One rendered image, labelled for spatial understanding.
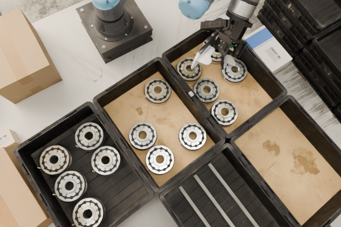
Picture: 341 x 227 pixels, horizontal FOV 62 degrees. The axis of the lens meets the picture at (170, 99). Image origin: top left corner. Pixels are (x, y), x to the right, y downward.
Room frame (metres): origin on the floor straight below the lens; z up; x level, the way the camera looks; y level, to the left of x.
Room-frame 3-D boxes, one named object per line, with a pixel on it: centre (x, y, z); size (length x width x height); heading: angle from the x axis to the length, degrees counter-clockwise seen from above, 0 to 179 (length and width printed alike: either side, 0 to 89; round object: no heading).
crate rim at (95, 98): (0.24, 0.03, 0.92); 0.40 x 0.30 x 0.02; 45
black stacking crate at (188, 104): (0.24, 0.03, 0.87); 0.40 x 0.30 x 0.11; 45
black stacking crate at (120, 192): (0.03, 0.24, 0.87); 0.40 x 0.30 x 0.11; 45
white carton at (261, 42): (0.67, -0.39, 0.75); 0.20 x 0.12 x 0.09; 42
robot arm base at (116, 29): (0.67, 0.30, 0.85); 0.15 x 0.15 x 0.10
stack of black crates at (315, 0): (1.21, -0.74, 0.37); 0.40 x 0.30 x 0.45; 39
